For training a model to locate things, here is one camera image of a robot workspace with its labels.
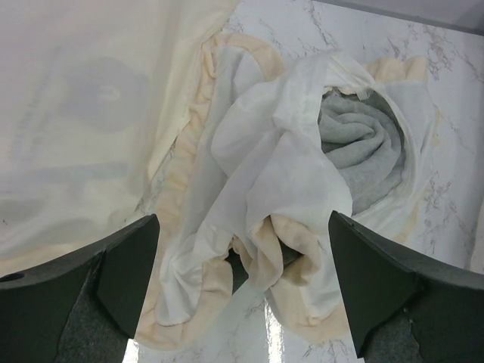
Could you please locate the white ruffled pillowcase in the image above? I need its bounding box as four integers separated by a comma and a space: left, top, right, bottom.
135, 34, 436, 350

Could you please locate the cream yellow pillow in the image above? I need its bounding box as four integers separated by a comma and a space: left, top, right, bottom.
1, 1, 236, 259

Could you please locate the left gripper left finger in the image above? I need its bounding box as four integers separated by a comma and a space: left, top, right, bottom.
1, 215, 160, 362

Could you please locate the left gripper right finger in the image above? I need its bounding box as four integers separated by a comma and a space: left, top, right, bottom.
329, 212, 483, 362

